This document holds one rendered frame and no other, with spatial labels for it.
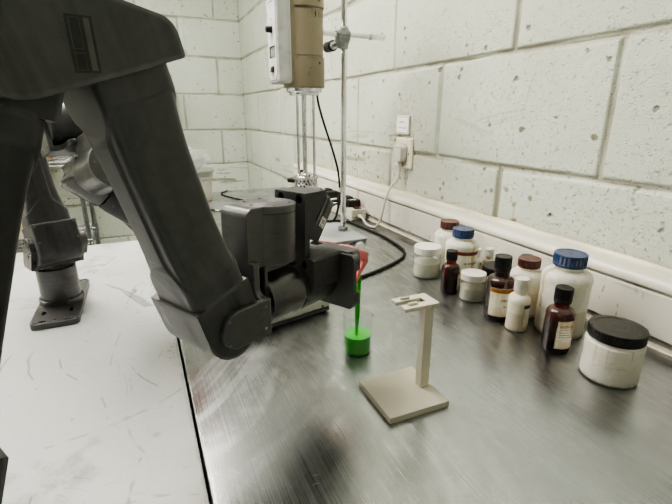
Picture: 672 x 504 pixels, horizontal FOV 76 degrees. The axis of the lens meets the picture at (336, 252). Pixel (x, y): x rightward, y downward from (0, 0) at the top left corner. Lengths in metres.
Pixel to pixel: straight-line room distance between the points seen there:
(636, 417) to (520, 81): 0.63
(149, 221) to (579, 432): 0.48
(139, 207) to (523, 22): 0.82
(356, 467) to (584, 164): 0.63
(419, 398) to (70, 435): 0.39
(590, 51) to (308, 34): 0.59
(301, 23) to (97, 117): 0.85
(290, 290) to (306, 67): 0.75
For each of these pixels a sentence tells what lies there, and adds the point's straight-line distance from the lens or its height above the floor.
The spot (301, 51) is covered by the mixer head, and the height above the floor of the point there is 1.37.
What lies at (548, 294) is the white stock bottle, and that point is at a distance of 0.74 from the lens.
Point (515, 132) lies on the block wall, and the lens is 0.98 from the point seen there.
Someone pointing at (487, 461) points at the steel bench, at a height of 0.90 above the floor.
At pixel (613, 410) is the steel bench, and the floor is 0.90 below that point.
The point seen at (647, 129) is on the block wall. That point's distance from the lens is 0.82.
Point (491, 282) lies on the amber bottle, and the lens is 0.76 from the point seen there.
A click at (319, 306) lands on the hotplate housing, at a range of 0.74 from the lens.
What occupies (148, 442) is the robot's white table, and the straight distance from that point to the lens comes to 0.54.
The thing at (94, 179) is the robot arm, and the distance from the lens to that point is 0.59.
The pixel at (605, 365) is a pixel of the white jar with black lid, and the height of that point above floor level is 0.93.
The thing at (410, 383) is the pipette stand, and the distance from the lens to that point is 0.57.
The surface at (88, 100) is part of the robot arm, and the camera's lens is 0.32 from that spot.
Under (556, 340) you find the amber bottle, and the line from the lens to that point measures 0.70.
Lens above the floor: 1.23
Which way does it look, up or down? 18 degrees down
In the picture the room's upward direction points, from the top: straight up
